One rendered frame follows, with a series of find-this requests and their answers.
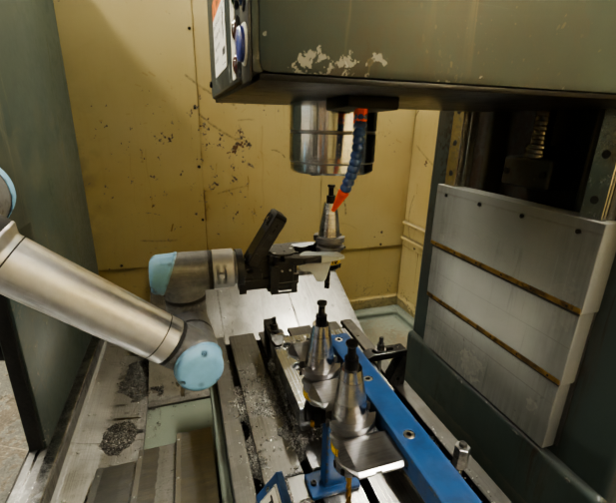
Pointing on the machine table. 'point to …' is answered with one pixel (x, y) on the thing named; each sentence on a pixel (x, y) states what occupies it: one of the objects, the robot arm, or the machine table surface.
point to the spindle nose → (326, 140)
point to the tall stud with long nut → (460, 456)
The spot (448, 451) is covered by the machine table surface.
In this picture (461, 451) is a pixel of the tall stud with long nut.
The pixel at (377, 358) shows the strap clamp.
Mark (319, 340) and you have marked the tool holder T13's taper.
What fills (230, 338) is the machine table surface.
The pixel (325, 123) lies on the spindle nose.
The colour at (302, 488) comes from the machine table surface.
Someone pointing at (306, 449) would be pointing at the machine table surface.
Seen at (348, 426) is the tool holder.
